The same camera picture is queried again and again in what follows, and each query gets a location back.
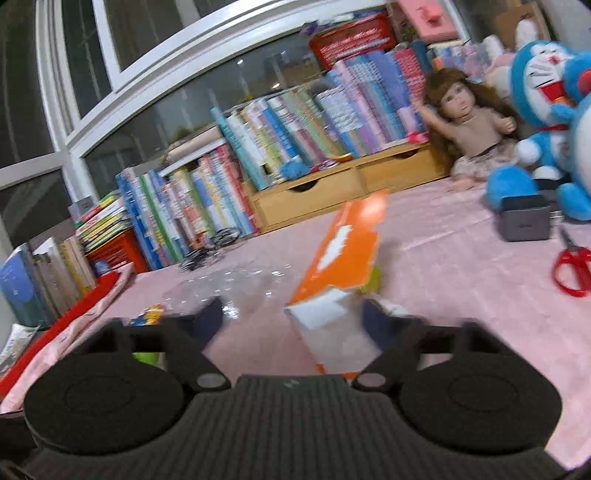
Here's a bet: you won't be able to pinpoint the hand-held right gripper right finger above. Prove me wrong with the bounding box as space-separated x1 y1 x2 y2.
353 300 513 392

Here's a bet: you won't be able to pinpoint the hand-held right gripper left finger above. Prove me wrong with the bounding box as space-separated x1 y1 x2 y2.
74 298 232 392

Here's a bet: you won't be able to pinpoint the blue yellow snack packet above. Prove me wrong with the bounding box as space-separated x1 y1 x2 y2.
128 304 165 326

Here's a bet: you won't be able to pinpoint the orange white carton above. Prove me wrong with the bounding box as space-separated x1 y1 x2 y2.
284 190 389 379

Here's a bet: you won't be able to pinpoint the red plastic crate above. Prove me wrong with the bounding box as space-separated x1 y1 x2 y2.
85 228 151 278

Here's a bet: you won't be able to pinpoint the row of colourful books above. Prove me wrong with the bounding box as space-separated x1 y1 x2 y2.
210 39 432 192
115 143 259 271

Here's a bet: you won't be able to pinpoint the folded pink blanket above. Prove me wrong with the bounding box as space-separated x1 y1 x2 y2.
0 265 137 411

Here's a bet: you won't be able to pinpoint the stack of flat books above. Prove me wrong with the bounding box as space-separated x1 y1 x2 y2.
74 191 134 252

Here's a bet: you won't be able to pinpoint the row of pale books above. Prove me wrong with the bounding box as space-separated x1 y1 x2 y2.
30 237 98 315

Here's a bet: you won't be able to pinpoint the wooden drawer organizer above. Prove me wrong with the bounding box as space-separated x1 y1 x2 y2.
242 141 451 234

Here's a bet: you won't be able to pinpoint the small grey box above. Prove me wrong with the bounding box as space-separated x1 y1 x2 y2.
68 196 95 220

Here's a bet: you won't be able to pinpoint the blue yarn ball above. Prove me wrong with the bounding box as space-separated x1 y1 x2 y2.
281 159 309 181

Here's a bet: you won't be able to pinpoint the beige paper roll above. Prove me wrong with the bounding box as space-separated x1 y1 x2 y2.
159 124 227 164

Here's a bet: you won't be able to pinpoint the dark grey charger box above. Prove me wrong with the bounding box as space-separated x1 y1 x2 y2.
499 194 552 243

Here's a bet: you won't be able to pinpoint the large blue book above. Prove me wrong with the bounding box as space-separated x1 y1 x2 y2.
0 244 54 328

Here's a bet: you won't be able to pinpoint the magazine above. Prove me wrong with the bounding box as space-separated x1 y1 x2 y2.
0 323 40 374

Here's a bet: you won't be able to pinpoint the red scissors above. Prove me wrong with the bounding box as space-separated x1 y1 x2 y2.
553 226 591 298

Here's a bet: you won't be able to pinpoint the brown haired doll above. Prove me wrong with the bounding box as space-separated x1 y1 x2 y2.
411 67 520 192

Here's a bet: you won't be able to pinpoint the large blue cat plush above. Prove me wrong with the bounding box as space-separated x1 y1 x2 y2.
554 48 591 222

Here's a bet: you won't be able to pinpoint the row of thin books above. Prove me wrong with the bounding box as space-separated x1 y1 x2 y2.
427 41 490 77

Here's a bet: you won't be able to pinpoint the pink rabbit plush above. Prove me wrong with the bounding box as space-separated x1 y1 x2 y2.
480 18 555 93

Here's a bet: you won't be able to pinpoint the red plastic basket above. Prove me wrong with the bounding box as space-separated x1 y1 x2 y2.
308 13 398 70

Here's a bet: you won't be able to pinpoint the small blue cat plush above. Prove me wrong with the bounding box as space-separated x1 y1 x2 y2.
486 39 580 213

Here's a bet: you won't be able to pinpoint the pink house box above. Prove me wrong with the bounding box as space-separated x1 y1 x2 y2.
397 0 467 44

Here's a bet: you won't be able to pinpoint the brown cardboard box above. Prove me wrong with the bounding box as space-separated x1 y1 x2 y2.
494 0 552 47

